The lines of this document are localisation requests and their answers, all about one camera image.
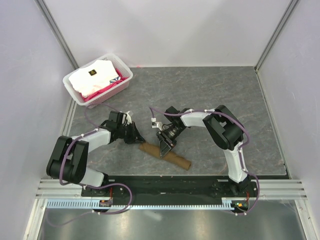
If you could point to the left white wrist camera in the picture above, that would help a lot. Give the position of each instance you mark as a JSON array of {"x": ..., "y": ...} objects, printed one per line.
[{"x": 127, "y": 118}]

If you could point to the pink cloth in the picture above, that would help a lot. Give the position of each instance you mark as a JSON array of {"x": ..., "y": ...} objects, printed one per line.
[{"x": 114, "y": 82}]

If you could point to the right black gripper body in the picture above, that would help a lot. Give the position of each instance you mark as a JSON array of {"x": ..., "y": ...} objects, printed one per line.
[{"x": 170, "y": 135}]

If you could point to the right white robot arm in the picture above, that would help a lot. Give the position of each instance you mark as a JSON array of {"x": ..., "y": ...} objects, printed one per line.
[{"x": 224, "y": 128}]

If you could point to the grey slotted cable duct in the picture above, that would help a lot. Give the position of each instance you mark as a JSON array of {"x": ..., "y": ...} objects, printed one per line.
[{"x": 97, "y": 204}]

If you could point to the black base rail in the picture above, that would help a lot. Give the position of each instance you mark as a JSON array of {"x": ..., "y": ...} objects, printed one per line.
[{"x": 182, "y": 189}]

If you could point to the brown cloth napkin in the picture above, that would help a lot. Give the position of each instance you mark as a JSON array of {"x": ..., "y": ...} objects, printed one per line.
[{"x": 171, "y": 157}]

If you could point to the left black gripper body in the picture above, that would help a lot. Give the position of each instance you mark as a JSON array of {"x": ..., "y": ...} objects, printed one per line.
[{"x": 128, "y": 133}]

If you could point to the white folded cloth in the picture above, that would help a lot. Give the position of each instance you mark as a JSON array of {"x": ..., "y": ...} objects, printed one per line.
[{"x": 88, "y": 80}]

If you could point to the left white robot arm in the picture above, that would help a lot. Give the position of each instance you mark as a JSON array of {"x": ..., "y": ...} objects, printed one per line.
[{"x": 69, "y": 158}]

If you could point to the white plastic basket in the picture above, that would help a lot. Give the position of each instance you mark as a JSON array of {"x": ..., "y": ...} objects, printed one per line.
[{"x": 117, "y": 63}]

